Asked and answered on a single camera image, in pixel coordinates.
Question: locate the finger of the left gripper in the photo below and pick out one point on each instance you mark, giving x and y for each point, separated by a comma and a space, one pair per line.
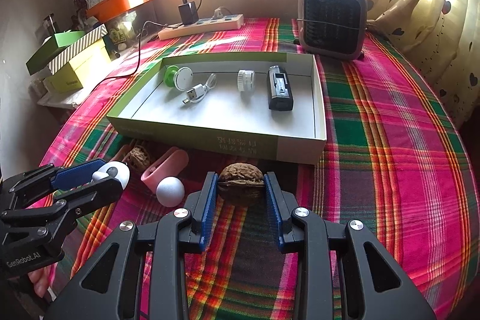
75, 176
89, 198

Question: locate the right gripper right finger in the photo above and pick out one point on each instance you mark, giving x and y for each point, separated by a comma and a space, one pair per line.
280, 205

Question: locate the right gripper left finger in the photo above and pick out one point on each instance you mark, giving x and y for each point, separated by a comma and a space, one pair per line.
202, 206

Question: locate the white ball knob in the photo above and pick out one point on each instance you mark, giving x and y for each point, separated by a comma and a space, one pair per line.
170, 191

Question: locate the brown walnut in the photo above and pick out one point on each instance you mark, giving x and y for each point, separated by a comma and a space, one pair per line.
241, 184
138, 159

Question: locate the pink clip holder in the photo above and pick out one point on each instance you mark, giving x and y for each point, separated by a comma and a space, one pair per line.
171, 163

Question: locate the white oval mouse device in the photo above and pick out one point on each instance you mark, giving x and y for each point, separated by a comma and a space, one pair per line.
114, 169

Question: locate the black rectangular device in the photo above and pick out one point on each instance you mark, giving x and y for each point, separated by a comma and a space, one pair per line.
279, 90

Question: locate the white round cap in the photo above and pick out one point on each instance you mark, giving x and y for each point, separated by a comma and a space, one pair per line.
246, 81

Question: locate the green white spool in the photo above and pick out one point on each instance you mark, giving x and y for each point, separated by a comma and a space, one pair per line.
180, 78

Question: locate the white green cardboard box tray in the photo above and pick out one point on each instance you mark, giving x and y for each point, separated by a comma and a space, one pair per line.
227, 121

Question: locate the yellow box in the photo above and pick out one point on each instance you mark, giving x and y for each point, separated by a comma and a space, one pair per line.
82, 70

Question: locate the striped box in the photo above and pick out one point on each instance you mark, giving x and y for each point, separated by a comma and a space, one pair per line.
78, 46

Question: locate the plaid tablecloth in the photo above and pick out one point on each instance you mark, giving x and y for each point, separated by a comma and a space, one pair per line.
393, 159

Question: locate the green box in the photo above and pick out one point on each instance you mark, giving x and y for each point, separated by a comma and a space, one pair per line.
52, 46

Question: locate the white power strip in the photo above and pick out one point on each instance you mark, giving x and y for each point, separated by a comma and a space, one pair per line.
228, 22

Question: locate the grey black small heater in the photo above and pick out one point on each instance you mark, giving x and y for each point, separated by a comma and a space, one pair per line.
332, 28

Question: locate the white plug in strip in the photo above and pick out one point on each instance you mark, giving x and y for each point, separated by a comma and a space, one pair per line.
221, 12

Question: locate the black charger adapter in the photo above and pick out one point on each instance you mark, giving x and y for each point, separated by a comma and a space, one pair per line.
188, 13

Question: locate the orange tray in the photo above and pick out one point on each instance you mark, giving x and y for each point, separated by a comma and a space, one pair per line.
110, 9

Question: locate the cream heart pattern curtain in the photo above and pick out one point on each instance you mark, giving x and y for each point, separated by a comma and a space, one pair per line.
441, 39

